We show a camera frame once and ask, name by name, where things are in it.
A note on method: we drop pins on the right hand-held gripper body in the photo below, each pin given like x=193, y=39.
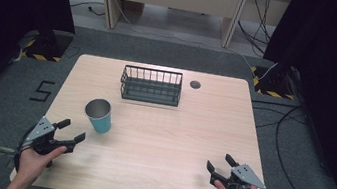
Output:
x=239, y=182

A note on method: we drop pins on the black stand base with hazard tape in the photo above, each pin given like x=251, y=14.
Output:
x=44, y=45
x=274, y=80

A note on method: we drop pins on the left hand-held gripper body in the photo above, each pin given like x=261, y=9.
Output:
x=43, y=138

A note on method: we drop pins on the teal cup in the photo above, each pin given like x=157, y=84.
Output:
x=99, y=115

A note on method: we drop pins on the round table grommet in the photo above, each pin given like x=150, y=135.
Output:
x=195, y=84

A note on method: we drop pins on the person's left hand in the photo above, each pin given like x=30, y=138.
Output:
x=35, y=162

